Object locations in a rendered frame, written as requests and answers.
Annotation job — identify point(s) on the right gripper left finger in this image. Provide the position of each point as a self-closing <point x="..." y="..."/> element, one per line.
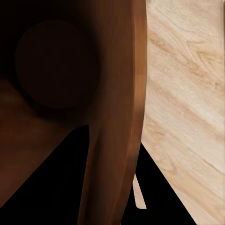
<point x="52" y="194"/>

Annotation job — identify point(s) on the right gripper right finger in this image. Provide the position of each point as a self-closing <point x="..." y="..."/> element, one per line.
<point x="163" y="207"/>

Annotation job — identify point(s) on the trash can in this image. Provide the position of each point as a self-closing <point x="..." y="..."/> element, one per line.
<point x="65" y="64"/>

